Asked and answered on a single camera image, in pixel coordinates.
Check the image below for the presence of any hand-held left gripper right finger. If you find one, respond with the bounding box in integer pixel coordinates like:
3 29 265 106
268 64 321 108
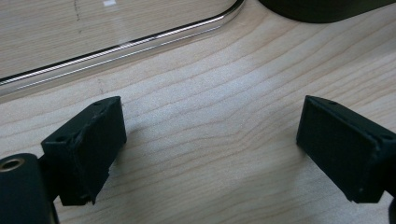
295 94 396 204

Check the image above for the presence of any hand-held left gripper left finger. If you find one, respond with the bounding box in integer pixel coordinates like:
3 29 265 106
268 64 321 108
40 95 128 207

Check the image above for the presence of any clear plastic tray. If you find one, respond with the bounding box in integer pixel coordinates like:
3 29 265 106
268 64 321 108
0 0 248 98

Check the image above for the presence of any dark round object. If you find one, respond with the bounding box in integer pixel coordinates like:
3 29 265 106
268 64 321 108
257 0 396 24

